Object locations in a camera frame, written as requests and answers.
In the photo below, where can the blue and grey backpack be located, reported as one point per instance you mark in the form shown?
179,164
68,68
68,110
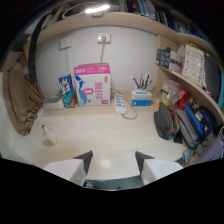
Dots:
195,126

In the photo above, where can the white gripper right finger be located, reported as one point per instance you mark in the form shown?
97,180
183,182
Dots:
156,168

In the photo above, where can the white wall socket with plug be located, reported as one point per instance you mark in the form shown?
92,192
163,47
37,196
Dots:
104,37

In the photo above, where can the white wall switch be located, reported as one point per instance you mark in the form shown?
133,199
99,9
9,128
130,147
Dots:
65,43

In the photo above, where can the brown curtain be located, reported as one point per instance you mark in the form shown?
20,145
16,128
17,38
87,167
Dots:
21,96

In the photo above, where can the clear plastic bag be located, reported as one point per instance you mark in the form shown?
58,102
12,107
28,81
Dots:
171,90

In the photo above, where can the white boxes with red print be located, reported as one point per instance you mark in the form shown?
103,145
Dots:
192,64

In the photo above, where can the white lamp light bar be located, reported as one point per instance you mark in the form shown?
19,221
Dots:
97,9

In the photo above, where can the blue snack packet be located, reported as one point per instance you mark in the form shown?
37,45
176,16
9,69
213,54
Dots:
68,91

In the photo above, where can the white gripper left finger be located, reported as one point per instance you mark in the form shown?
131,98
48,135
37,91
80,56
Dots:
70,168

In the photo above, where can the dark printed box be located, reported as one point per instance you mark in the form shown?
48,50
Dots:
168,59

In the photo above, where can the grey bag with orange trim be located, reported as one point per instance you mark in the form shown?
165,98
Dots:
166,121

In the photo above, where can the small clear glass bottle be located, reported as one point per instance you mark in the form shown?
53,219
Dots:
49,136

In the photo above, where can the white small box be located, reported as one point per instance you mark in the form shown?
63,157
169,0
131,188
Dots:
53,103

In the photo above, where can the pink and white carton box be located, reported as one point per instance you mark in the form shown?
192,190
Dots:
92,85

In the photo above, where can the blue and white pen holder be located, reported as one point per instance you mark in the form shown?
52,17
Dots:
141,98

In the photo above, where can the white power strip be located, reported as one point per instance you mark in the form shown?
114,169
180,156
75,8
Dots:
120,104

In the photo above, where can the red box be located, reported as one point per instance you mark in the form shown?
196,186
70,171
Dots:
183,99

